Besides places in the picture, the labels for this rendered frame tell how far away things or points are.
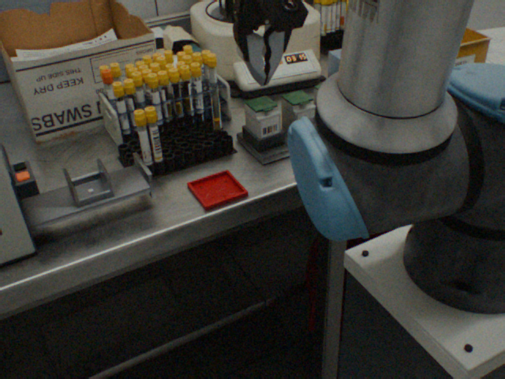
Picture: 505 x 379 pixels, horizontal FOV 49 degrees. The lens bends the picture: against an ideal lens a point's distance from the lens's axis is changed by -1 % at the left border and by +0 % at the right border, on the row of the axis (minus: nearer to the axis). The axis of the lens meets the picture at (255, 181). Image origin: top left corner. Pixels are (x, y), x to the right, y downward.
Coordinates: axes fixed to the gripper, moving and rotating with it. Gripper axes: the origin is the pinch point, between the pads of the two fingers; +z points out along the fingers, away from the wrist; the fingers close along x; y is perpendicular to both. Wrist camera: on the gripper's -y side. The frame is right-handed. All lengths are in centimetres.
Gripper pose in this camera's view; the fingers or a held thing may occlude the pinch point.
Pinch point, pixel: (265, 79)
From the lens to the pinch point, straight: 83.7
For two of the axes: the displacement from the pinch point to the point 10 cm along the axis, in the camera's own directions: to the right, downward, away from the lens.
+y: -4.8, -4.9, 7.3
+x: -8.8, 3.1, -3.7
